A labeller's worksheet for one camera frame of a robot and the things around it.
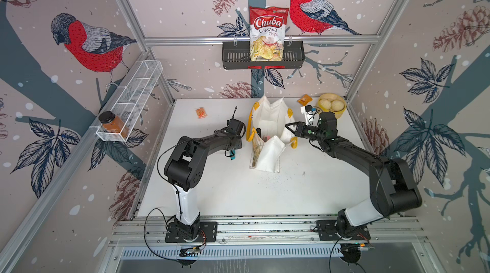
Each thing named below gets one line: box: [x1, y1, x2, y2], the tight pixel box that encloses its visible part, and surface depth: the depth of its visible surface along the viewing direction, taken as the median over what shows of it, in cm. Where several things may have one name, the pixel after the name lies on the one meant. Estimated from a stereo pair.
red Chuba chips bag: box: [248, 5, 290, 62], surface depth 87 cm
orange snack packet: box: [195, 107, 208, 119], surface depth 116 cm
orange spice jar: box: [98, 110, 129, 138], surface depth 63 cm
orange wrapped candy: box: [296, 93, 313, 106], surface depth 123 cm
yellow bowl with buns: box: [317, 93, 347, 119], surface depth 113 cm
